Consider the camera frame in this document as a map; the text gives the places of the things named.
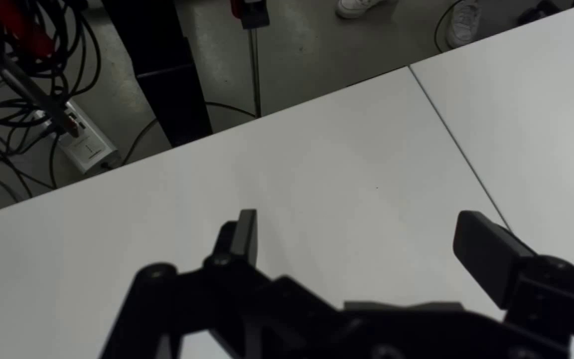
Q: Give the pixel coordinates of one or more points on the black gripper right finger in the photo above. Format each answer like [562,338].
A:
[492,260]

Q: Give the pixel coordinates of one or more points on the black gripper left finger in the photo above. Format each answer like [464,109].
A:
[233,252]

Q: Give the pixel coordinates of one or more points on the white power strip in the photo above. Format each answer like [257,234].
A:
[89,149]

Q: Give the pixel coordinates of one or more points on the black tripod leg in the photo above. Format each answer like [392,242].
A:
[255,73]

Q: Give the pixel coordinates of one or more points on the black table leg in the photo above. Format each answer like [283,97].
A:
[159,67]

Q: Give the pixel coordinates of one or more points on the small red clamp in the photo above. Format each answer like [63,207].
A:
[247,11]

